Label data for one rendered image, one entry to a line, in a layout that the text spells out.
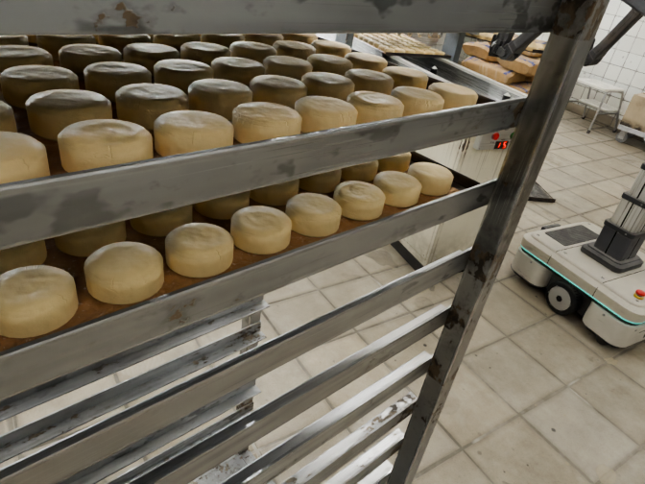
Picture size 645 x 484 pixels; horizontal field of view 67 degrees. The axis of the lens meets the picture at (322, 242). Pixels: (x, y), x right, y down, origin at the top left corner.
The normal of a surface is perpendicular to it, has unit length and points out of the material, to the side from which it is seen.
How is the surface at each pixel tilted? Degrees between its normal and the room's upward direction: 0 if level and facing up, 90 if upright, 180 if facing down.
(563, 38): 90
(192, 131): 0
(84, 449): 90
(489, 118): 90
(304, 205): 0
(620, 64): 90
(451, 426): 0
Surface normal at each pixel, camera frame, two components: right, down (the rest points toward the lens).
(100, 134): 0.14, -0.84
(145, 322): 0.65, 0.48
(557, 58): -0.75, 0.26
